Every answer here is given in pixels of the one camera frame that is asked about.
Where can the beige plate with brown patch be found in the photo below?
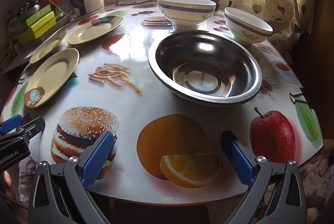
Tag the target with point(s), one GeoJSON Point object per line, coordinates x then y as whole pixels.
{"type": "Point", "coordinates": [48, 46]}
{"type": "Point", "coordinates": [88, 32]}
{"type": "Point", "coordinates": [52, 75]}

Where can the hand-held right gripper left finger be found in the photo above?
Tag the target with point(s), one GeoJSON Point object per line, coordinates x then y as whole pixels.
{"type": "Point", "coordinates": [99, 158]}

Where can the small white blue-striped bowl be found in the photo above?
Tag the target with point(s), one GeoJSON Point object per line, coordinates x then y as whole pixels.
{"type": "Point", "coordinates": [245, 28]}

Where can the large white blue-striped bowl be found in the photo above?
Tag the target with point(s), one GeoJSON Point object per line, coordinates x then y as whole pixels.
{"type": "Point", "coordinates": [186, 15]}

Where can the grey oval device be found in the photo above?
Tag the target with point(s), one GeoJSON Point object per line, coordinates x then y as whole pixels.
{"type": "Point", "coordinates": [33, 8]}

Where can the dark green box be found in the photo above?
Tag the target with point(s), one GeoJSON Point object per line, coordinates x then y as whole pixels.
{"type": "Point", "coordinates": [37, 14]}

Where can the flat grey board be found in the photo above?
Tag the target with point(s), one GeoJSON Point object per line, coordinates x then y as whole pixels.
{"type": "Point", "coordinates": [15, 62]}

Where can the black binder clip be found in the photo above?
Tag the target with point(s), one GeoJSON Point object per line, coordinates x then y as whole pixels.
{"type": "Point", "coordinates": [305, 102]}

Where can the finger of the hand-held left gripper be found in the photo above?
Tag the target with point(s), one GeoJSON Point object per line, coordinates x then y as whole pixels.
{"type": "Point", "coordinates": [11, 121]}
{"type": "Point", "coordinates": [35, 126]}

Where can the stainless steel basin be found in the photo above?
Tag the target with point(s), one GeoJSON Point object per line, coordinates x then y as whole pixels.
{"type": "Point", "coordinates": [203, 67]}

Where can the lime green box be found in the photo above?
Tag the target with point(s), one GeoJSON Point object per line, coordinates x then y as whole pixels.
{"type": "Point", "coordinates": [43, 21]}
{"type": "Point", "coordinates": [34, 33]}

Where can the printed blanket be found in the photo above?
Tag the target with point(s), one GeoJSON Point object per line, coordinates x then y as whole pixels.
{"type": "Point", "coordinates": [317, 174]}

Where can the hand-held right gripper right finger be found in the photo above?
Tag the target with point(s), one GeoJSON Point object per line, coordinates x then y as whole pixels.
{"type": "Point", "coordinates": [238, 161]}

